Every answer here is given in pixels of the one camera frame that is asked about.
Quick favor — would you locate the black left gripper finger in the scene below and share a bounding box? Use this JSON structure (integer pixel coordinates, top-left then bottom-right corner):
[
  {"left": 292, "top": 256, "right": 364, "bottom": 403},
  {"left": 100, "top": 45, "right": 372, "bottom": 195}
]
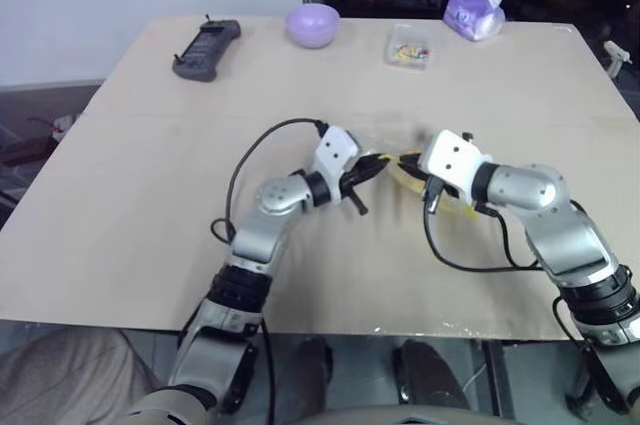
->
[
  {"left": 346, "top": 184, "right": 370, "bottom": 218},
  {"left": 358, "top": 154, "right": 390, "bottom": 175}
]

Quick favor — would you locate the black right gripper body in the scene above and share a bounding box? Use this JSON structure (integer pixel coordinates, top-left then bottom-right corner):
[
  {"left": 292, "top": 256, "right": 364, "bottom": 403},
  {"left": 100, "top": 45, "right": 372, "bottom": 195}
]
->
[{"left": 415, "top": 152, "right": 462, "bottom": 199}]

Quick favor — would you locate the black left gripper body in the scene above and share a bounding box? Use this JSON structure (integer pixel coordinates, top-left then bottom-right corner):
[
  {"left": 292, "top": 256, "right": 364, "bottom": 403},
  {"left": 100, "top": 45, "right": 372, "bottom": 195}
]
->
[{"left": 339, "top": 156, "right": 372, "bottom": 196}]

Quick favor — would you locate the clear yellow-sealed zip bag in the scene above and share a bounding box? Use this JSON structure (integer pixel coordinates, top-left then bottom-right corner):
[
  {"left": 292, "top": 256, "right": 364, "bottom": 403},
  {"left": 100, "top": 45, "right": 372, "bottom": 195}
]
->
[{"left": 349, "top": 113, "right": 484, "bottom": 222}]

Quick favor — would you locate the clear box of coloured pins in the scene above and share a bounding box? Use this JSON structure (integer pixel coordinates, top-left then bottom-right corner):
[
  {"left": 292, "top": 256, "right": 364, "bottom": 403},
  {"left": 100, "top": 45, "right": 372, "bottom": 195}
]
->
[{"left": 383, "top": 23, "right": 434, "bottom": 72}]

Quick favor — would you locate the purple plastic bowl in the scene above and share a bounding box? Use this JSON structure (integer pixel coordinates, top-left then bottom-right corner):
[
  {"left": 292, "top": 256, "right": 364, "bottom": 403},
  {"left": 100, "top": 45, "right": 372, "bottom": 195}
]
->
[{"left": 285, "top": 2, "right": 342, "bottom": 50}]

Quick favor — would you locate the purple tissue pack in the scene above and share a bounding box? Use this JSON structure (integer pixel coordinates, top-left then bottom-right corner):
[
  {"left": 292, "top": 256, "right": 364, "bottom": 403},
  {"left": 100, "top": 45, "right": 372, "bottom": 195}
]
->
[{"left": 442, "top": 0, "right": 507, "bottom": 42}]

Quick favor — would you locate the dark rounded shape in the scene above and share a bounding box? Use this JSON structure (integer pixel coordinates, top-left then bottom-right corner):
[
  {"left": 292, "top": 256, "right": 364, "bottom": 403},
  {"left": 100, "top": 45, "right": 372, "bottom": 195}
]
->
[{"left": 393, "top": 339, "right": 470, "bottom": 410}]

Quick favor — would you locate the black handheld remote controller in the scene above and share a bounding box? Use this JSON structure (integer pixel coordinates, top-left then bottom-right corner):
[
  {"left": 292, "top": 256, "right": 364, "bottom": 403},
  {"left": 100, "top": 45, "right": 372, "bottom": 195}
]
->
[{"left": 171, "top": 13, "right": 243, "bottom": 83}]

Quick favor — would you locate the dark metal table leg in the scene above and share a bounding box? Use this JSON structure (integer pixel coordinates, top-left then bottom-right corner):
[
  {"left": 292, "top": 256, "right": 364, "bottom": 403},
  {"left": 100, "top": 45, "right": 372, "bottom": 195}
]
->
[{"left": 481, "top": 339, "right": 517, "bottom": 419}]

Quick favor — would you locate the white handheld tool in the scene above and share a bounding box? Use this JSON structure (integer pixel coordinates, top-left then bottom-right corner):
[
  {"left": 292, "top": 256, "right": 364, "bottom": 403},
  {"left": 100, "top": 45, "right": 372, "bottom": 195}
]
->
[{"left": 602, "top": 39, "right": 634, "bottom": 79}]

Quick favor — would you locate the beige trouser leg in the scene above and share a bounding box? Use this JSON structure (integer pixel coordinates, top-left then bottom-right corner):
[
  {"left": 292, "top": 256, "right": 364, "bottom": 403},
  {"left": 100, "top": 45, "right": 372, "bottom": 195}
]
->
[{"left": 0, "top": 327, "right": 166, "bottom": 425}]

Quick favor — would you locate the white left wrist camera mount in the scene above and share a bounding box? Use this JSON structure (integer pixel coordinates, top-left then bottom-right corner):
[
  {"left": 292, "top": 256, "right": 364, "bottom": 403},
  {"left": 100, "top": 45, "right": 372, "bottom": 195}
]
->
[{"left": 310, "top": 125, "right": 363, "bottom": 205}]

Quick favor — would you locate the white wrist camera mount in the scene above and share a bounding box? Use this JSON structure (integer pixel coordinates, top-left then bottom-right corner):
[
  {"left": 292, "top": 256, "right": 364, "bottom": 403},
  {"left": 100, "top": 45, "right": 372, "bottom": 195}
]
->
[
  {"left": 310, "top": 125, "right": 363, "bottom": 205},
  {"left": 416, "top": 129, "right": 495, "bottom": 202}
]

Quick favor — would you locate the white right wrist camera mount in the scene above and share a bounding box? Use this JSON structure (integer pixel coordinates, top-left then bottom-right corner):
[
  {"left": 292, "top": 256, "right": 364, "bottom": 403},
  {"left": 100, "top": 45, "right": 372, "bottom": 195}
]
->
[{"left": 416, "top": 129, "right": 495, "bottom": 202}]

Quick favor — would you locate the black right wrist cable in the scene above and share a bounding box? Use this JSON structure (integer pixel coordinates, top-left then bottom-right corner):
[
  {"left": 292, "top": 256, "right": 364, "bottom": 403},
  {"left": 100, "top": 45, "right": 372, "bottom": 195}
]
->
[{"left": 422, "top": 179, "right": 546, "bottom": 274}]

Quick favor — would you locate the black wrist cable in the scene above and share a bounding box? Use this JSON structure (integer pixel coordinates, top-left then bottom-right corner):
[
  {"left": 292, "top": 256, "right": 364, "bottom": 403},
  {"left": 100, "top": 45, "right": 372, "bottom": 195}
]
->
[
  {"left": 422, "top": 179, "right": 546, "bottom": 274},
  {"left": 209, "top": 117, "right": 329, "bottom": 246}
]

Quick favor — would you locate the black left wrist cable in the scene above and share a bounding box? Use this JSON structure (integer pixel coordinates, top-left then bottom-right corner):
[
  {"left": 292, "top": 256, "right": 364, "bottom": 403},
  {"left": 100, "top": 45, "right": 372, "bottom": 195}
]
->
[{"left": 209, "top": 117, "right": 329, "bottom": 246}]

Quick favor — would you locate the red and black cable bundle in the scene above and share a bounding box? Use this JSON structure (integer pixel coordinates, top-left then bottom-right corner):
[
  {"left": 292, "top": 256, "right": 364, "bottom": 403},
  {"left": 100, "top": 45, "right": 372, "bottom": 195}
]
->
[{"left": 0, "top": 113, "right": 77, "bottom": 167}]

